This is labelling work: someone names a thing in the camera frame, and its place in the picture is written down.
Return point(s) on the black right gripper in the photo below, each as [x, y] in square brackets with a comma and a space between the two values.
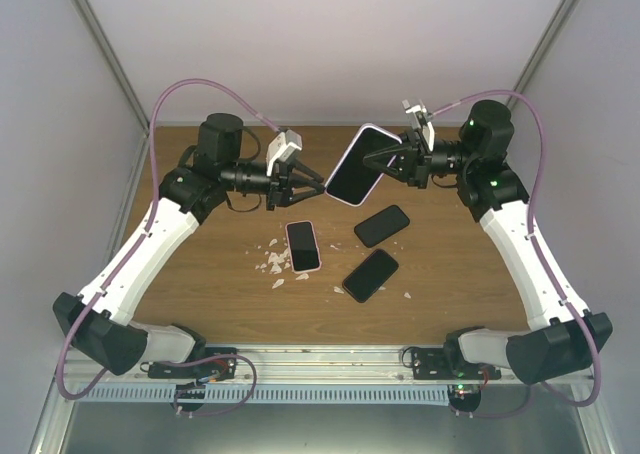
[413, 163]

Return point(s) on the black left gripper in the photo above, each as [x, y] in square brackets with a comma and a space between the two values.
[281, 187]

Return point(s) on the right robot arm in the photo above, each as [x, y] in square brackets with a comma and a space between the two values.
[563, 335]

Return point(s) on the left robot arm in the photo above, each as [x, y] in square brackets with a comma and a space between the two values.
[98, 320]

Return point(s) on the black phone upper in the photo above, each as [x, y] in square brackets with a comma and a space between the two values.
[381, 226]

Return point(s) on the black phone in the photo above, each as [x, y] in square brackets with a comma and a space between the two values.
[368, 277]
[381, 226]

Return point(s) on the phone in pink case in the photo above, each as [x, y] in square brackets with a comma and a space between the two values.
[304, 251]

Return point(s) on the black phone lower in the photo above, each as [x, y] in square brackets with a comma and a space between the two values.
[368, 277]

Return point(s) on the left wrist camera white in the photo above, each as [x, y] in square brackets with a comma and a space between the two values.
[284, 148]

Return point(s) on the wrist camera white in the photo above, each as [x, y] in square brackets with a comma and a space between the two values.
[284, 148]
[420, 120]

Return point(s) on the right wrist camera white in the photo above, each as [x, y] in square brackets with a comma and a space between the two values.
[420, 120]

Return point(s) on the aluminium rail frame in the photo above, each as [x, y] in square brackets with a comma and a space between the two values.
[512, 417]

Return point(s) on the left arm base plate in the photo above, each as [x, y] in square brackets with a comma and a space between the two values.
[194, 380]

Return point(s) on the grey slotted cable duct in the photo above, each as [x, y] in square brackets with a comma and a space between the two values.
[274, 394]

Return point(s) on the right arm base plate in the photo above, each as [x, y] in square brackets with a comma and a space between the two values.
[465, 382]

